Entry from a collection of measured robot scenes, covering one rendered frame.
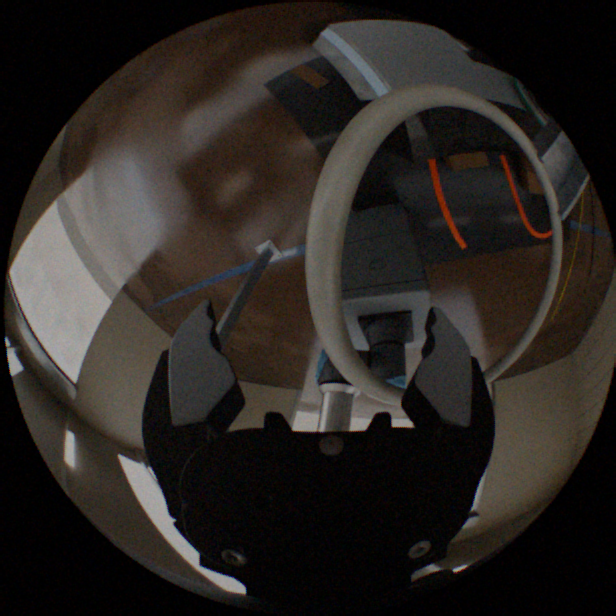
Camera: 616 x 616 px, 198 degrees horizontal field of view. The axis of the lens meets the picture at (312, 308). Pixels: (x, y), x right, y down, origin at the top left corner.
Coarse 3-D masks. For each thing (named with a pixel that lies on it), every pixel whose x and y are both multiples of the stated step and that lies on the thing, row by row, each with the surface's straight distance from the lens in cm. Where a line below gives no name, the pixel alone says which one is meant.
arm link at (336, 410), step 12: (324, 360) 71; (324, 372) 71; (336, 372) 69; (324, 384) 69; (336, 384) 67; (348, 384) 68; (324, 396) 71; (336, 396) 68; (348, 396) 69; (324, 408) 69; (336, 408) 67; (348, 408) 69; (324, 420) 67; (336, 420) 66; (348, 420) 68
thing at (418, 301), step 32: (352, 224) 130; (384, 224) 119; (352, 256) 99; (384, 256) 93; (416, 256) 90; (352, 288) 82; (384, 288) 78; (416, 288) 75; (352, 320) 87; (416, 320) 87
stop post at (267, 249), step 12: (264, 252) 180; (276, 252) 184; (264, 264) 172; (252, 276) 159; (240, 288) 154; (252, 288) 156; (240, 300) 146; (228, 312) 140; (240, 312) 144; (228, 324) 137; (228, 336) 136
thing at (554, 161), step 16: (544, 128) 46; (560, 128) 47; (544, 144) 40; (560, 144) 51; (544, 160) 36; (560, 160) 49; (576, 160) 59; (560, 176) 49; (576, 176) 53; (560, 192) 47; (576, 192) 48; (560, 208) 44
